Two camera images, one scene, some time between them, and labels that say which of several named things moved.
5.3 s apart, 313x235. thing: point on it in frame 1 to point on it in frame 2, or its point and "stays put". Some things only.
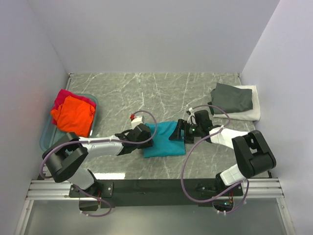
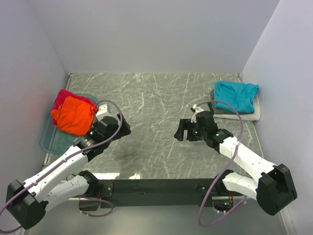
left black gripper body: (147, 144) to (125, 130)
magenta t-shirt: (62, 94) stays put
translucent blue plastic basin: (52, 133) stays put
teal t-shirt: (161, 132) to (241, 95)
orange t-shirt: (75, 115) stays put
